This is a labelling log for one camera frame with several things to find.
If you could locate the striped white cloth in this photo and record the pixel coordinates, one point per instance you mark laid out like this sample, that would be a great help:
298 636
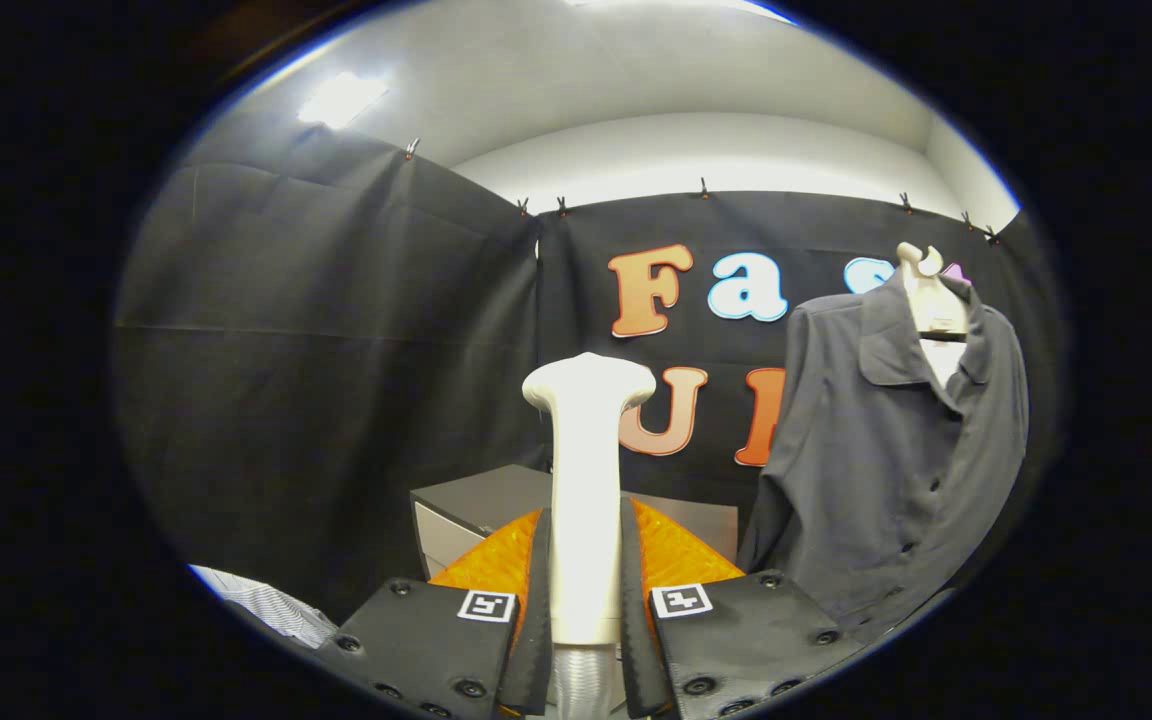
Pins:
266 605

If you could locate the black backdrop cloth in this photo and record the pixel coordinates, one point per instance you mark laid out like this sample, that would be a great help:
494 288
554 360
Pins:
336 380

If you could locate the grey drawer cabinet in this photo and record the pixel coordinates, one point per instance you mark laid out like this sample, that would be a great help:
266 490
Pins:
476 500

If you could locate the ceiling light panel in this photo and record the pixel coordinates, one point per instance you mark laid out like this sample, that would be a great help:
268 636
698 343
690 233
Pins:
736 8
341 100

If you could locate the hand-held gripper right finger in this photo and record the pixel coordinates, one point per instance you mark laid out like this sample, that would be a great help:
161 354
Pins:
633 640

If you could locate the grey button shirt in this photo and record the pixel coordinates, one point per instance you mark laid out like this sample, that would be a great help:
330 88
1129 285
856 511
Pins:
856 480

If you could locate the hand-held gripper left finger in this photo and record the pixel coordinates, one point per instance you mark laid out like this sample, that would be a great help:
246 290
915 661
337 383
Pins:
539 640

